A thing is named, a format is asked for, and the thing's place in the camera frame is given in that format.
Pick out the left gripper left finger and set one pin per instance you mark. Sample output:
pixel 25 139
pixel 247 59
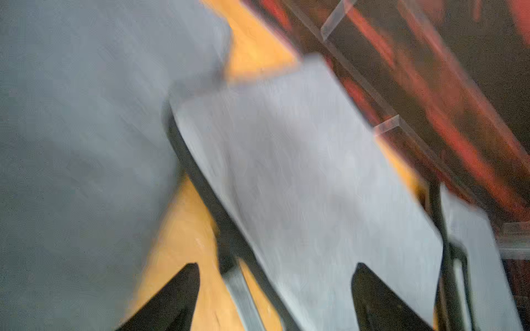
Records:
pixel 172 307

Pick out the grey laptop bag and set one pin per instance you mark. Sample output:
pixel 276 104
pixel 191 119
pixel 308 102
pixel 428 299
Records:
pixel 87 170
pixel 301 191
pixel 474 291

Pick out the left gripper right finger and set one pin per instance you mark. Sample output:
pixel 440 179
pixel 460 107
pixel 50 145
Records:
pixel 378 307

